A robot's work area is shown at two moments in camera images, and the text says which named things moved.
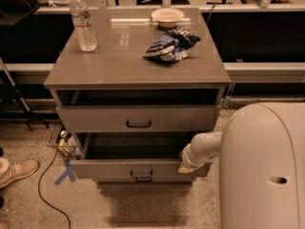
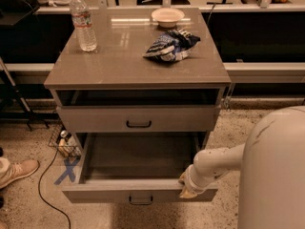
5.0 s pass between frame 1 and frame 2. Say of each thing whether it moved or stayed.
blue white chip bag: stayed
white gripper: moved
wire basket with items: stayed
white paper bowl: stayed
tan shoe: stayed
